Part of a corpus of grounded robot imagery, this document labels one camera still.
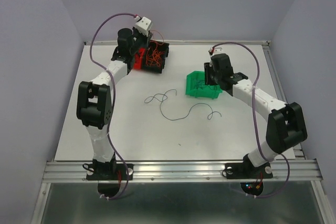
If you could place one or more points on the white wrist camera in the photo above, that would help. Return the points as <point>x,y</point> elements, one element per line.
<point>215,51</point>
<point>143,25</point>

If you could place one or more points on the red plastic bin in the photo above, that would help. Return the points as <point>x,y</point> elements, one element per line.
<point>138,57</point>

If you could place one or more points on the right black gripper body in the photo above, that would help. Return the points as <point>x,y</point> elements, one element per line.
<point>211,77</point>

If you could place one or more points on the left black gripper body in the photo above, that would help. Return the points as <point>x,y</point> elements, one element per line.
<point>139,40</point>

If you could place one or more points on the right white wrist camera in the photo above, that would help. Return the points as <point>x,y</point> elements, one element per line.
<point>215,51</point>

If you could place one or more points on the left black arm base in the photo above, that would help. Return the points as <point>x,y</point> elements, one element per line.
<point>112,170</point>

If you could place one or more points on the green plastic bin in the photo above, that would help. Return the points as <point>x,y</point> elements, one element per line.
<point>196,87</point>

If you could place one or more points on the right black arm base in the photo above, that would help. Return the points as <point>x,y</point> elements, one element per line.
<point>246,171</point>

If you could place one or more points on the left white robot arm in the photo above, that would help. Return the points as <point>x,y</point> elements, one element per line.
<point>96,99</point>

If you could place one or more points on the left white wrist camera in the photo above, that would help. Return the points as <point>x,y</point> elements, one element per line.
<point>143,25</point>

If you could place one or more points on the black plastic bin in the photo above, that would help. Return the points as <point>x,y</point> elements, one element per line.
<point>155,57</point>

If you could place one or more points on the aluminium front rail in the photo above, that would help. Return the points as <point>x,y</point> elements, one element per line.
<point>175,172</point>

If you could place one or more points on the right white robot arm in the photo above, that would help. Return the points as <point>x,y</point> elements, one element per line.
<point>285,122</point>

